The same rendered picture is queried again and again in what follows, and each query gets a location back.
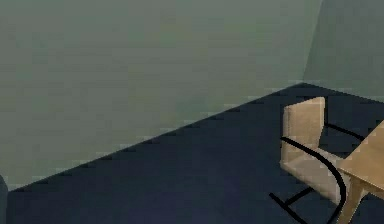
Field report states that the light wooden table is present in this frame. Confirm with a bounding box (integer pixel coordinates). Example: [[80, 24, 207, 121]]
[[335, 119, 384, 224]]

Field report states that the dark grey rounded object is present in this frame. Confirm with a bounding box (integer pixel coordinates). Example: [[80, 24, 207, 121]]
[[0, 175, 9, 224]]

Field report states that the beige chair with black frame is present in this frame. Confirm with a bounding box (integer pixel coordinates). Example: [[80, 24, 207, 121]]
[[268, 96, 367, 224]]

